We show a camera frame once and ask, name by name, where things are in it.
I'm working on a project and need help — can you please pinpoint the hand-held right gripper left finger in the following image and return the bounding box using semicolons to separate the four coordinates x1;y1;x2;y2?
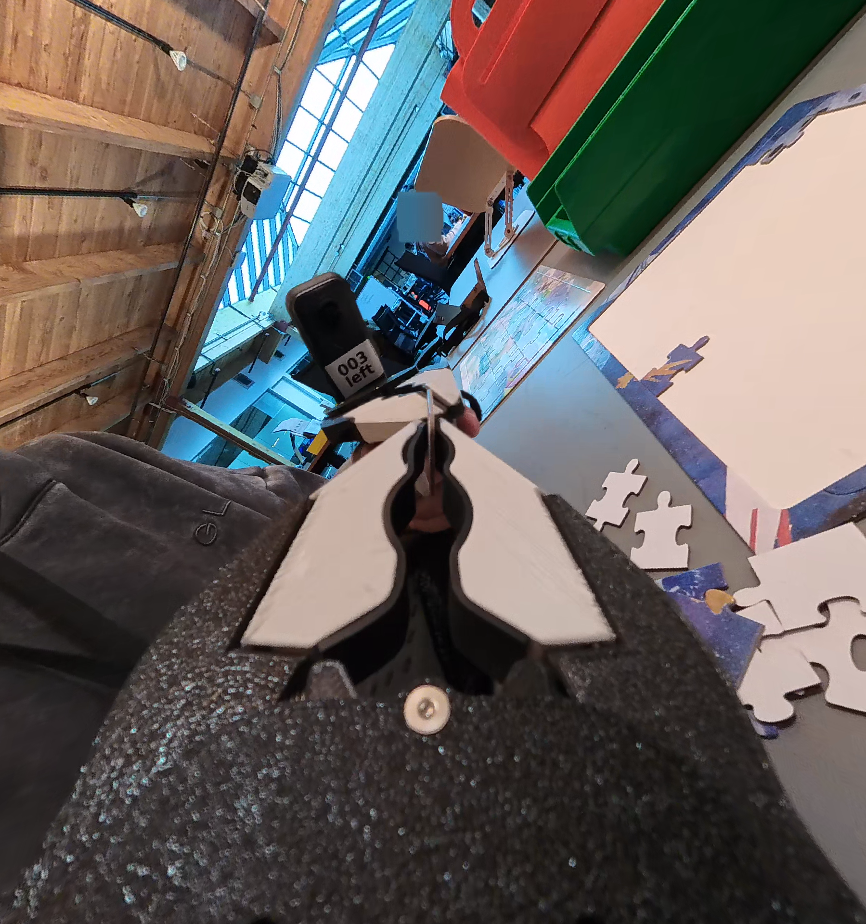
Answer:
240;421;429;659

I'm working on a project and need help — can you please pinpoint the green plastic bin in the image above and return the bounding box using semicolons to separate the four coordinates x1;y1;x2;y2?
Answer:
526;0;866;257

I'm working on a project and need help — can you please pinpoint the blue grey puzzle piece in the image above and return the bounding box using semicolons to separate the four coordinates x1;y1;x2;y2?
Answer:
760;119;824;166

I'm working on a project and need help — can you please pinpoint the pink dinosaur puzzle board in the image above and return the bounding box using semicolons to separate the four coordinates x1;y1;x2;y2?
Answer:
451;266;607;424

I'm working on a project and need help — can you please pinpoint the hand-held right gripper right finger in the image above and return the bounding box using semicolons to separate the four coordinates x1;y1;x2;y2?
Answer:
431;421;617;659

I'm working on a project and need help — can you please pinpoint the pile of jigsaw puzzle pieces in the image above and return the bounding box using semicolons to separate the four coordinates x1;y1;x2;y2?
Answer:
584;458;866;889

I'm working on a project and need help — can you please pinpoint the blue framed puzzle board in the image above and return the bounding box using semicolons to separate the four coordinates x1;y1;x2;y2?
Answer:
574;79;866;557

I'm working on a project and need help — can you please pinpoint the red plastic bin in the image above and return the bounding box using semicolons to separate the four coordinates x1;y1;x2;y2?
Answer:
439;0;668;181

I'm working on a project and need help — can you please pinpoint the grey sweater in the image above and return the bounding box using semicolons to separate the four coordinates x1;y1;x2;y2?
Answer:
0;432;325;924

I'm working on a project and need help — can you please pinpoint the blue comet puzzle piece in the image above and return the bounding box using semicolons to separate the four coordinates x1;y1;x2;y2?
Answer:
616;335;711;398

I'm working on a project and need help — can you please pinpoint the plywood chair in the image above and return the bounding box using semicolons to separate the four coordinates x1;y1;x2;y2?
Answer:
415;116;523;217

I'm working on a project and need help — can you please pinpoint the white ceiling device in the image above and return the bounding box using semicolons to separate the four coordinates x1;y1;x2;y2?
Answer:
234;155;292;221

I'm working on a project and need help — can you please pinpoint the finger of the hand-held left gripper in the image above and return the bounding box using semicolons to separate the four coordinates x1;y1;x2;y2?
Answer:
329;396;428;444
402;369;465;421

